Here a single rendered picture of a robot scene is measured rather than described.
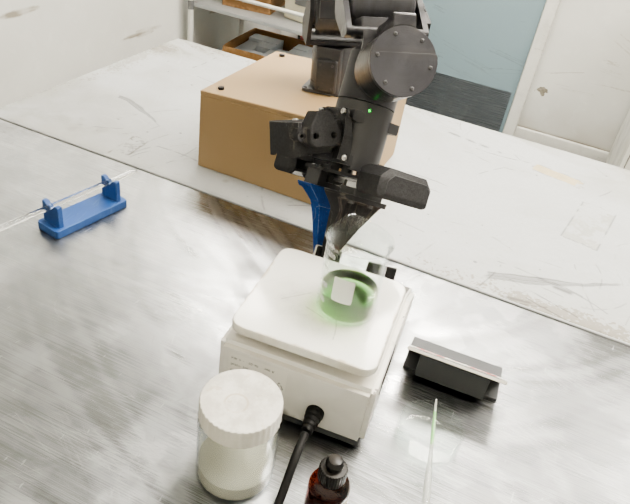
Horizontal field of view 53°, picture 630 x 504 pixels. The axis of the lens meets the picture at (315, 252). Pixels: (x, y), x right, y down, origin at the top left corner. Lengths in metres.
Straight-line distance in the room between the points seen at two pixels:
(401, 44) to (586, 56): 2.91
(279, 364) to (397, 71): 0.25
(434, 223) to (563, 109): 2.71
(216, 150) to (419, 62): 0.39
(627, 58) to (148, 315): 3.03
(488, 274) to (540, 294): 0.06
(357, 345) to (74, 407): 0.24
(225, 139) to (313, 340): 0.42
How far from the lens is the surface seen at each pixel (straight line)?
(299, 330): 0.50
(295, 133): 0.56
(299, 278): 0.55
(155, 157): 0.90
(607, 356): 0.73
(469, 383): 0.60
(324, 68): 0.84
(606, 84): 3.47
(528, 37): 3.43
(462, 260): 0.78
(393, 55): 0.54
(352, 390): 0.49
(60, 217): 0.74
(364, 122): 0.60
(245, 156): 0.84
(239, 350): 0.51
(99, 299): 0.66
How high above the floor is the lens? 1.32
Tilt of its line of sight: 35 degrees down
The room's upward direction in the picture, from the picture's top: 10 degrees clockwise
